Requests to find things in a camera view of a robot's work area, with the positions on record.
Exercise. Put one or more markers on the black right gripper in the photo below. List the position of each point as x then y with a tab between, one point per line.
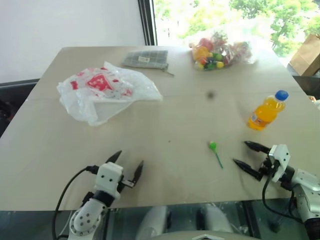
268	168

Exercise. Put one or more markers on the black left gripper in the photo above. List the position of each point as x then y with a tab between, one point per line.
122	185

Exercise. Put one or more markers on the white plastic bag red print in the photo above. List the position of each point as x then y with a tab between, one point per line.
105	100

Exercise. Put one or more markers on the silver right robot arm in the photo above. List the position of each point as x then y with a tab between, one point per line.
305	185

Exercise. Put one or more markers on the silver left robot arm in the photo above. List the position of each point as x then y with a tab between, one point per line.
87	215

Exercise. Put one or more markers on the green lollipop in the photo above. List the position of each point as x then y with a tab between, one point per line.
212	145

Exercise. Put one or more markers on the orange soda bottle blue cap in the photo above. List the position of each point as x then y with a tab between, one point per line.
266	112

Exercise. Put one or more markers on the grey zip pouch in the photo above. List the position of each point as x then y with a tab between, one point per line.
145	58

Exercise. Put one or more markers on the clear bag of colourful sweets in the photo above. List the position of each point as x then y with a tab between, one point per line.
212	53

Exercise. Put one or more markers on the brown paper bag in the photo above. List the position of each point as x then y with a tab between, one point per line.
307	57

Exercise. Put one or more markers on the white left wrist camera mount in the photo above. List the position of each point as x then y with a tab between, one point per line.
108	176

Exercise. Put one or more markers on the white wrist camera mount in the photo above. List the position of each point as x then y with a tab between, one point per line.
280	157
108	176

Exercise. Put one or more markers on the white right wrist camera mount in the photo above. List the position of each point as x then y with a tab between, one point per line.
280	157

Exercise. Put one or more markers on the black window frame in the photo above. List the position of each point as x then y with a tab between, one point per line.
147	22

